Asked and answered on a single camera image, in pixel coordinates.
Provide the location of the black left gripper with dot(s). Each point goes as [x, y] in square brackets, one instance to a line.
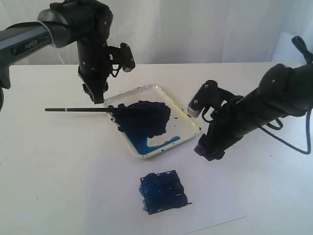
[96, 62]

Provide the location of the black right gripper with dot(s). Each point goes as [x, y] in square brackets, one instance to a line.
[222, 132]

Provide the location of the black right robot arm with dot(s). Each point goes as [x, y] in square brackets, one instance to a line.
[282, 92]

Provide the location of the white paint tray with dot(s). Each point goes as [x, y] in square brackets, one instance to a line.
[149, 135]

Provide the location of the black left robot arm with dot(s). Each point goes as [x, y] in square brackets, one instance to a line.
[86, 22]

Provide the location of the black paintbrush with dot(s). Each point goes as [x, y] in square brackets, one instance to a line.
[97, 110]

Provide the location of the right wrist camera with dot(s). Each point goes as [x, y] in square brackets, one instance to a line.
[206, 96]

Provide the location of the white curtain backdrop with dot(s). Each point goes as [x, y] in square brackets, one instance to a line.
[211, 31]

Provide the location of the white paper sheet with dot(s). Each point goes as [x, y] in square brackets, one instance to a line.
[111, 192]

